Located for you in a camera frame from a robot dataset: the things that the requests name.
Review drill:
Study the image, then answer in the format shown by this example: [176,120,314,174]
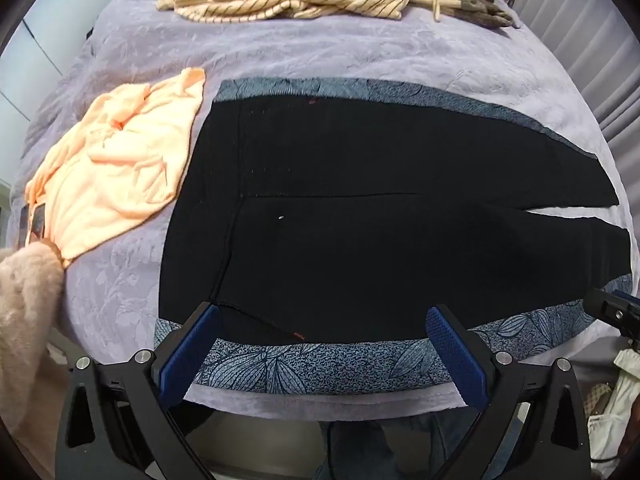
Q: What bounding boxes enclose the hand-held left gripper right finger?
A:
[424,304,593,480]

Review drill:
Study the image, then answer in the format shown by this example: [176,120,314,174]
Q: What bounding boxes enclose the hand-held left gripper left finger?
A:
[54,301,223,480]

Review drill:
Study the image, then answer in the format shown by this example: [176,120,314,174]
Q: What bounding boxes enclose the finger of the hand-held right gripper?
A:
[582,286,640,335]

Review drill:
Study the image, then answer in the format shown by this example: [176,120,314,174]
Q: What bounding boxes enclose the black pants with blue stripe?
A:
[154,77,633,396]

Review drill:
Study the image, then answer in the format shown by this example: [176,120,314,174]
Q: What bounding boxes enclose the white bag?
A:
[585,347,640,463]

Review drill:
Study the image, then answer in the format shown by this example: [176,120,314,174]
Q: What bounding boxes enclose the beige fluffy cloth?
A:
[0,241,67,443]

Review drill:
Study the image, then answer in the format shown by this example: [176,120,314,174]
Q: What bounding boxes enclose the orange garment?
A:
[24,66,207,268]

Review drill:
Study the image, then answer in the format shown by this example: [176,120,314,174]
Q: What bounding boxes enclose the grey curtain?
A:
[500,0,640,221]

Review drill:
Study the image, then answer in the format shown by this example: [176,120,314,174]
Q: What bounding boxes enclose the purple blanket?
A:
[10,0,623,423]

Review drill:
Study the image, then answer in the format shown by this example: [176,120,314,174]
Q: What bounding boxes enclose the dark brown strap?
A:
[17,202,49,250]

